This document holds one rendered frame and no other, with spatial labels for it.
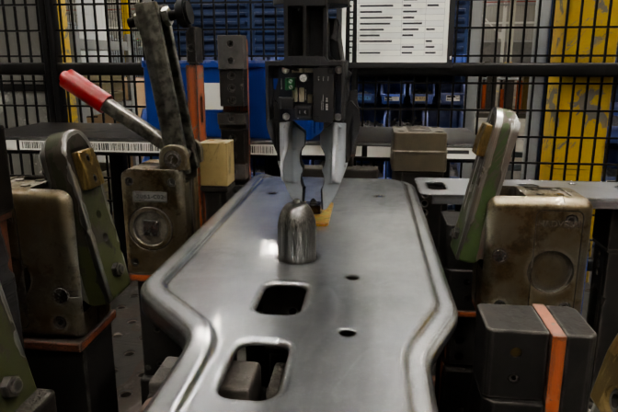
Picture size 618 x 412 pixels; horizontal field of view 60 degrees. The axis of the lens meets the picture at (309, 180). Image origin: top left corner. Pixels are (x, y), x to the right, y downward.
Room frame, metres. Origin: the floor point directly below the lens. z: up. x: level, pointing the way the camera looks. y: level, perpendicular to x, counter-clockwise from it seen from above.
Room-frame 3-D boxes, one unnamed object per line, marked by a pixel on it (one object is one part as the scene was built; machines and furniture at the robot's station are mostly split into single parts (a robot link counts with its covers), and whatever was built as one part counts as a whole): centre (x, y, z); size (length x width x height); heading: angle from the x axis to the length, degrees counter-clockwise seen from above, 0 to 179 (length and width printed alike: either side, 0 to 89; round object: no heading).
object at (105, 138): (1.00, 0.15, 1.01); 0.90 x 0.22 x 0.03; 84
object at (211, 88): (1.00, 0.13, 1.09); 0.30 x 0.17 x 0.13; 78
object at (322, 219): (0.55, 0.00, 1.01); 0.08 x 0.04 x 0.01; 174
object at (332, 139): (0.52, -0.02, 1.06); 0.06 x 0.03 x 0.09; 174
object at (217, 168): (0.64, 0.11, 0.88); 0.04 x 0.04 x 0.36; 84
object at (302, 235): (0.42, 0.01, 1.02); 0.03 x 0.03 x 0.07
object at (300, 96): (0.52, 0.00, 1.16); 0.09 x 0.08 x 0.12; 174
